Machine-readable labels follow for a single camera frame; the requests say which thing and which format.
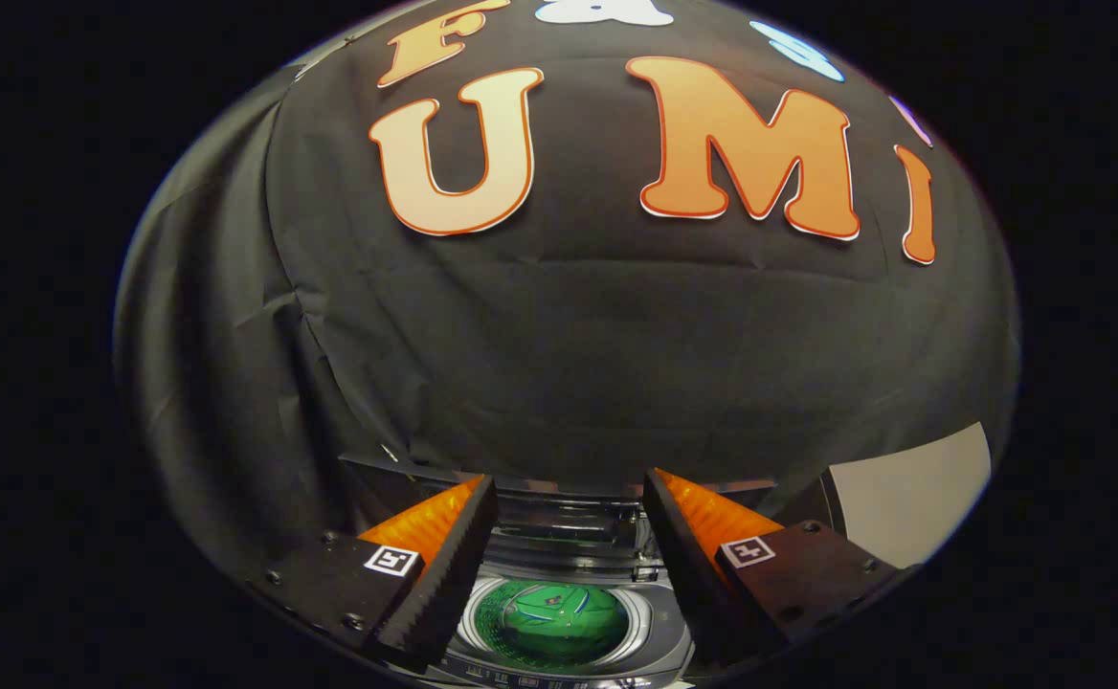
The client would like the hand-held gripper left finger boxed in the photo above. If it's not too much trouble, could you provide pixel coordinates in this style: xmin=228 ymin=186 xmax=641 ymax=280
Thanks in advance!
xmin=238 ymin=474 xmax=501 ymax=673

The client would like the green polo shirt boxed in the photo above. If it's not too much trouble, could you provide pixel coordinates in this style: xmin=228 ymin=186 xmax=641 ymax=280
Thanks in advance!
xmin=475 ymin=581 xmax=629 ymax=666

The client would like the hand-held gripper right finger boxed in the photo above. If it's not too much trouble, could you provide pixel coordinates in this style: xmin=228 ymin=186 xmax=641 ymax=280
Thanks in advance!
xmin=642 ymin=467 xmax=903 ymax=671

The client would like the black backdrop cloth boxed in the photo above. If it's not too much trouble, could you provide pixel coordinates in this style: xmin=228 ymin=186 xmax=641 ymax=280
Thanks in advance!
xmin=114 ymin=0 xmax=1021 ymax=613

